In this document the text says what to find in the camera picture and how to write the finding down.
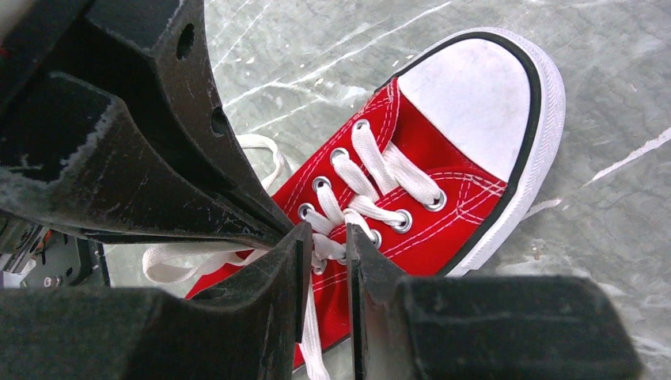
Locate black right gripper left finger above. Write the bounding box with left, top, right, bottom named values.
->
left=1, top=222, right=312, bottom=379

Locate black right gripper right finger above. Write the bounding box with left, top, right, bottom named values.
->
left=347, top=225, right=643, bottom=379

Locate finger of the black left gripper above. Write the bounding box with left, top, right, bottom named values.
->
left=85, top=1, right=293, bottom=234

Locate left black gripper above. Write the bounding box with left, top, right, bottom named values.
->
left=1, top=1, right=286, bottom=248

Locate red canvas sneaker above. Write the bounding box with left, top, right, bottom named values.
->
left=186, top=27, right=567, bottom=371

